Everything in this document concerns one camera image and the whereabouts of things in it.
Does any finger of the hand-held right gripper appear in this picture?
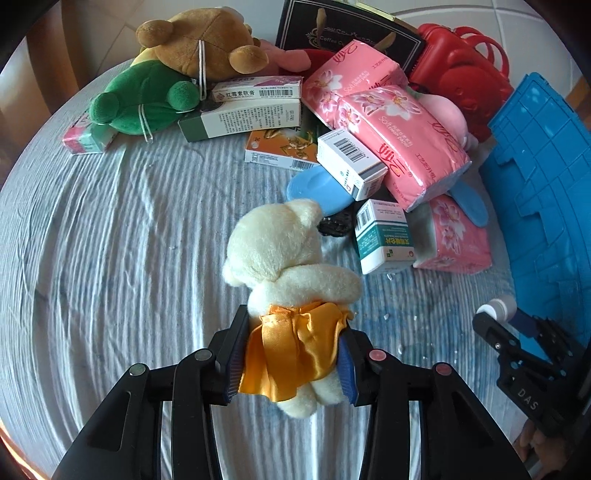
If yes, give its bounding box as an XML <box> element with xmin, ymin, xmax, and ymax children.
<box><xmin>473</xmin><ymin>312</ymin><xmax>523</xmax><ymax>366</ymax></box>
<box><xmin>510</xmin><ymin>311</ymin><xmax>574</xmax><ymax>352</ymax></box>

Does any black hair claw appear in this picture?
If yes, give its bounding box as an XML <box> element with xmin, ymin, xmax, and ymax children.
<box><xmin>318</xmin><ymin>210</ymin><xmax>356</xmax><ymax>238</ymax></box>

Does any person's right hand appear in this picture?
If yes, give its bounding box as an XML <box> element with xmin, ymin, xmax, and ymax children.
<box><xmin>522</xmin><ymin>415</ymin><xmax>561</xmax><ymax>467</ymax></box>

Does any small pink green box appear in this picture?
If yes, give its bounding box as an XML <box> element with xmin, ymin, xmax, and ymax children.
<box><xmin>62</xmin><ymin>111</ymin><xmax>118</xmax><ymax>155</ymax></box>

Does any blue plastic crate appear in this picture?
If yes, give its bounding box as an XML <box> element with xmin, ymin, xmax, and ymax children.
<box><xmin>479</xmin><ymin>71</ymin><xmax>591</xmax><ymax>356</ymax></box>

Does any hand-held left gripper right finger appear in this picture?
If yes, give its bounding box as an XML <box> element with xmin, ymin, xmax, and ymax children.
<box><xmin>337</xmin><ymin>325</ymin><xmax>532</xmax><ymax>480</ymax></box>

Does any long white green box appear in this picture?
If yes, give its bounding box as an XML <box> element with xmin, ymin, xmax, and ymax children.
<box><xmin>178</xmin><ymin>99</ymin><xmax>302</xmax><ymax>143</ymax></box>

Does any white red medicine box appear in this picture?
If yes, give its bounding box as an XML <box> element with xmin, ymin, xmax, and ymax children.
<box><xmin>211</xmin><ymin>75</ymin><xmax>304</xmax><ymax>103</ymax></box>

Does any blue shoe insole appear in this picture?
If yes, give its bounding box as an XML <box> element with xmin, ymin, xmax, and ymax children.
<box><xmin>286</xmin><ymin>164</ymin><xmax>356</xmax><ymax>217</ymax></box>
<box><xmin>450</xmin><ymin>181</ymin><xmax>490</xmax><ymax>228</ymax></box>

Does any black gift box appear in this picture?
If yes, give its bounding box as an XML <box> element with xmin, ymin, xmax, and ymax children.
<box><xmin>276</xmin><ymin>0</ymin><xmax>426</xmax><ymax>77</ymax></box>

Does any small white bottle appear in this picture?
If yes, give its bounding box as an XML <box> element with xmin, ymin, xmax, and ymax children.
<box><xmin>480</xmin><ymin>298</ymin><xmax>518</xmax><ymax>324</ymax></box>

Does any pink plush pig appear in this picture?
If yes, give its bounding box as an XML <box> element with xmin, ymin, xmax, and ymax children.
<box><xmin>259</xmin><ymin>39</ymin><xmax>315</xmax><ymax>75</ymax></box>

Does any green white medicine box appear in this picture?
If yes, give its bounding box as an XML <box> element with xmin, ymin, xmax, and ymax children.
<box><xmin>355</xmin><ymin>198</ymin><xmax>415</xmax><ymax>275</ymax></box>

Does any pink floral tissue pack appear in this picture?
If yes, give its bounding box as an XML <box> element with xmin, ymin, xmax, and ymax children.
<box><xmin>302</xmin><ymin>39</ymin><xmax>409</xmax><ymax>130</ymax></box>
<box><xmin>339</xmin><ymin>84</ymin><xmax>472</xmax><ymax>213</ymax></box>
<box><xmin>413</xmin><ymin>194</ymin><xmax>491</xmax><ymax>273</ymax></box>

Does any orange medicine box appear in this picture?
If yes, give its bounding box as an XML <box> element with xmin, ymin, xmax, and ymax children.
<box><xmin>245</xmin><ymin>128</ymin><xmax>320</xmax><ymax>172</ymax></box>

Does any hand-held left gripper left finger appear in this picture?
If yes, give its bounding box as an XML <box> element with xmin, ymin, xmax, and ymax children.
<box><xmin>51</xmin><ymin>305</ymin><xmax>252</xmax><ymax>480</ymax></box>

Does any white barcode medicine box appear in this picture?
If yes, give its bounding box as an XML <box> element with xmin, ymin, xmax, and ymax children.
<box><xmin>316</xmin><ymin>129</ymin><xmax>389</xmax><ymax>201</ymax></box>

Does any green plush turtle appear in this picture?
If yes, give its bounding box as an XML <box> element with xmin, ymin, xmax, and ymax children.
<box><xmin>89</xmin><ymin>48</ymin><xmax>199</xmax><ymax>137</ymax></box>

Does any brown teddy bear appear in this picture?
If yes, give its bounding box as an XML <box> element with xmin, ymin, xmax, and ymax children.
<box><xmin>137</xmin><ymin>8</ymin><xmax>269</xmax><ymax>81</ymax></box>

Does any red bear suitcase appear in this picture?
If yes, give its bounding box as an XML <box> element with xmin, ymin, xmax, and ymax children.
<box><xmin>409</xmin><ymin>23</ymin><xmax>514</xmax><ymax>141</ymax></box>

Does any white bear yellow dress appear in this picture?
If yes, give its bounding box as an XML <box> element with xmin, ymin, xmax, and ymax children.
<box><xmin>222</xmin><ymin>198</ymin><xmax>363</xmax><ymax>418</ymax></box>

